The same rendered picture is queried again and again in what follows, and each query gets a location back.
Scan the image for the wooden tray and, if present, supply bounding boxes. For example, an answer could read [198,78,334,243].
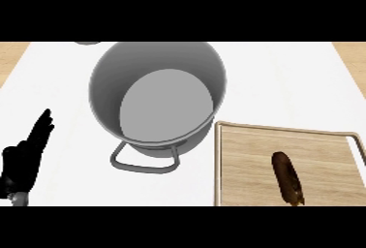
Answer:
[213,120,366,207]

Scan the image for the grey metal pot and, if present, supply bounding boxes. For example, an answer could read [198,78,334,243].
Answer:
[87,42,229,175]

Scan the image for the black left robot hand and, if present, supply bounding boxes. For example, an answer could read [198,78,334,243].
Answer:
[0,108,56,200]

